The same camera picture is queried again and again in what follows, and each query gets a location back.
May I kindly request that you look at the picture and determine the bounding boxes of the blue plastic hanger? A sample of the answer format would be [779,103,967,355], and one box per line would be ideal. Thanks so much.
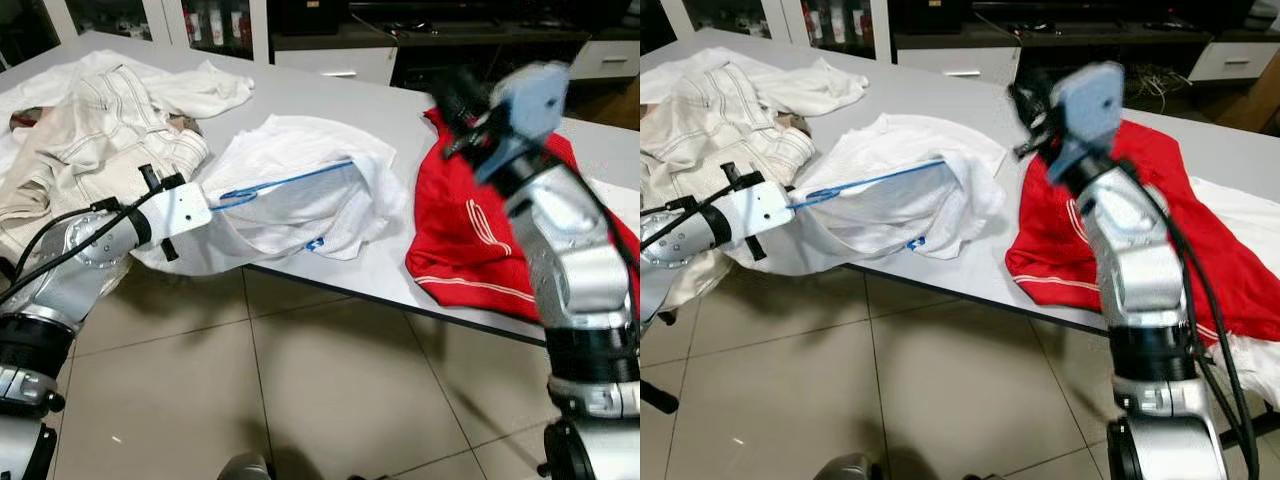
[788,158,948,251]
[212,158,358,253]

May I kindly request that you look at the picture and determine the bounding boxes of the tangled white cables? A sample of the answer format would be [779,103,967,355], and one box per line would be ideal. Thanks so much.
[1125,60,1186,101]

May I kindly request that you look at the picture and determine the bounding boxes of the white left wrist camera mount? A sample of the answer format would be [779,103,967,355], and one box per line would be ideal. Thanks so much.
[735,183,796,246]
[153,185,214,248]

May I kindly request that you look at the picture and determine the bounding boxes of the black TV stand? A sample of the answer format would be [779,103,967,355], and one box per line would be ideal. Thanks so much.
[270,0,641,101]
[890,0,1280,101]

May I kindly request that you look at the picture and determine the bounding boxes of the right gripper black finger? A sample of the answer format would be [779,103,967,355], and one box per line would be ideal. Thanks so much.
[432,78,471,129]
[1010,84,1041,129]
[448,66,491,121]
[1022,72,1056,121]

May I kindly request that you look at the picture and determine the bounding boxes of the plain white garment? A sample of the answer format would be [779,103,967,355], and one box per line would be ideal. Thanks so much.
[1190,175,1280,406]

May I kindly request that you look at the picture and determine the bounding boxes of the large white cloth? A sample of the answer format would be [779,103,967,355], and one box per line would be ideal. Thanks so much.
[640,48,869,119]
[0,50,256,121]

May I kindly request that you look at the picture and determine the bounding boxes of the grey robot left leg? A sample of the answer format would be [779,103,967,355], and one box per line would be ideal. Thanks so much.
[820,452,881,480]
[218,452,273,480]

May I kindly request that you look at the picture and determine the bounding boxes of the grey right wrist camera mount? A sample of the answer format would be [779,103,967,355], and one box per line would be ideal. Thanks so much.
[488,62,571,186]
[1050,62,1126,186]

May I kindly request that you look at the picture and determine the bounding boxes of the red garment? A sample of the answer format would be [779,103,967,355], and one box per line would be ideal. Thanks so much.
[405,105,641,326]
[1005,118,1280,346]

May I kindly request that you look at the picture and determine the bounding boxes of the cream jacket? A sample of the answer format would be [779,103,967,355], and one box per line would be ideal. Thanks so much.
[0,65,213,263]
[640,62,816,311]

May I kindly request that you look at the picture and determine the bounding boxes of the white t-shirt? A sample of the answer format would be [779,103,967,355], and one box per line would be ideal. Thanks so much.
[130,115,409,278]
[725,113,1009,278]

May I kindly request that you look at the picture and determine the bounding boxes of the white glass-door cabinet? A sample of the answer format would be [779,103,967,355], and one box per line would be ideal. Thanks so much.
[650,0,893,56]
[40,0,273,61]

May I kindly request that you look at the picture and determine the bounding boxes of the white drawer with handle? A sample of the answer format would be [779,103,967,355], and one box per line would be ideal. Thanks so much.
[275,48,401,86]
[570,40,641,79]
[895,45,1021,83]
[1190,42,1280,83]

